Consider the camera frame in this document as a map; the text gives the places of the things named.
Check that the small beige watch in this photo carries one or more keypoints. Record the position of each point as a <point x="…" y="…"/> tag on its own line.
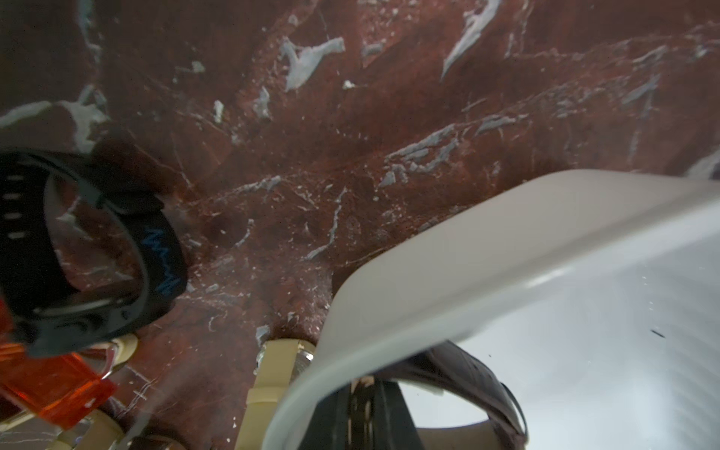
<point x="278" y="364"/>

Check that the beige strap watch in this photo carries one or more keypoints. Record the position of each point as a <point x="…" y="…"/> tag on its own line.
<point x="98" y="431"/>

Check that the black band watch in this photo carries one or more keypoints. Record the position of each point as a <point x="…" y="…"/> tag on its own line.
<point x="87" y="254"/>

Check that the red transparent watch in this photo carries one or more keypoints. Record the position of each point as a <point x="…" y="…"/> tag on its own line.
<point x="62" y="390"/>

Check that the white plastic storage tray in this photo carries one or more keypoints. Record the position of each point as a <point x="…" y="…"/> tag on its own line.
<point x="593" y="295"/>

